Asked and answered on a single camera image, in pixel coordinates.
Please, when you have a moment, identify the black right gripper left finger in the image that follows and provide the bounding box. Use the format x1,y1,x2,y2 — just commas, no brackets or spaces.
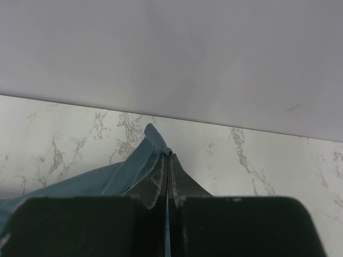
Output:
1,154,168,256

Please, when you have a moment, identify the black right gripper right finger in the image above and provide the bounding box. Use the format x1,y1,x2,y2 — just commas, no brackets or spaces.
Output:
168,154,326,256

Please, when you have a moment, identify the blue t shirt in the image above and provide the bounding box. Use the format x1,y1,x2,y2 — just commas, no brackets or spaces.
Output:
0,123,174,257

